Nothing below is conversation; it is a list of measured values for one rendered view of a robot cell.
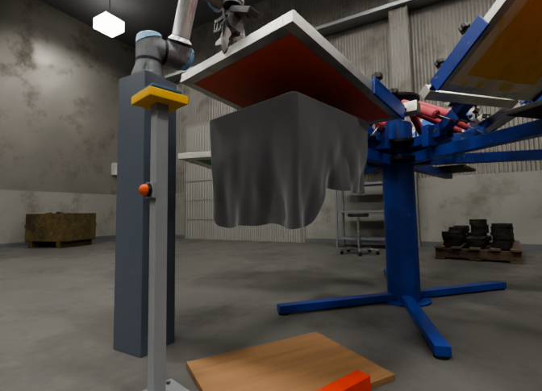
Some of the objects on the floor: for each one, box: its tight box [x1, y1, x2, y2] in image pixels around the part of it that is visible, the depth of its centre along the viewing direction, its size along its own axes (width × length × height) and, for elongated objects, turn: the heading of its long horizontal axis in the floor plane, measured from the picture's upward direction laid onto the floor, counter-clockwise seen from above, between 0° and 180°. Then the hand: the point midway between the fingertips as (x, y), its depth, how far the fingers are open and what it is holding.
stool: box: [340, 214, 380, 256], centre depth 432 cm, size 49×52×55 cm
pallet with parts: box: [435, 219, 523, 264], centre depth 400 cm, size 86×125×45 cm
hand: (231, 52), depth 109 cm, fingers closed on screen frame, 4 cm apart
